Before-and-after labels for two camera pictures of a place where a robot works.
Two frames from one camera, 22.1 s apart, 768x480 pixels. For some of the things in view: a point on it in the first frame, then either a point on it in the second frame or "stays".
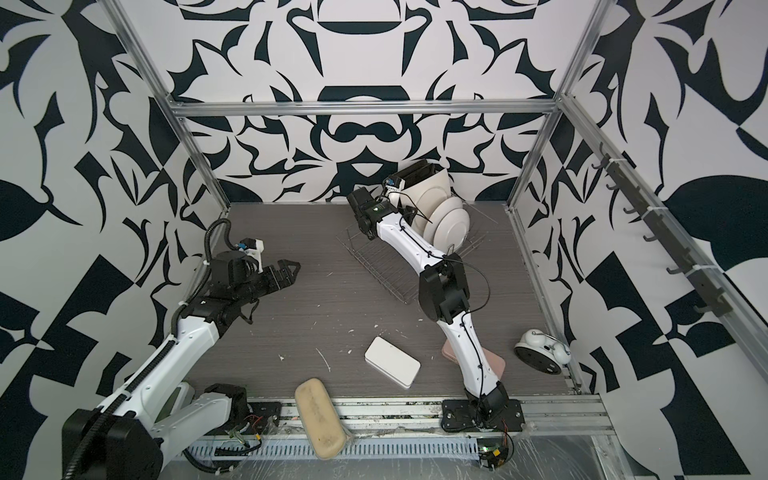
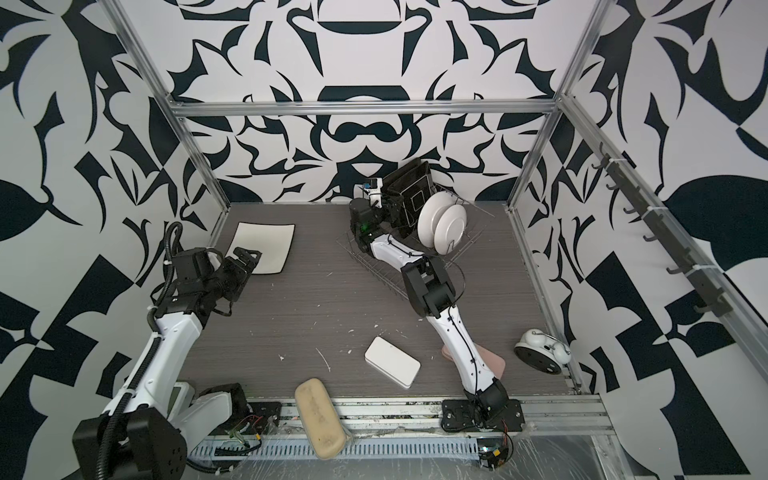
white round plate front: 451,230 stays
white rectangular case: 391,361 stays
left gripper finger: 285,274 to 236,273
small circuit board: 492,452 stays
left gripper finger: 286,271 to 248,257
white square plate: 427,193 to 272,240
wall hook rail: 644,205 stays
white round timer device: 543,351 stays
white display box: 180,398 stays
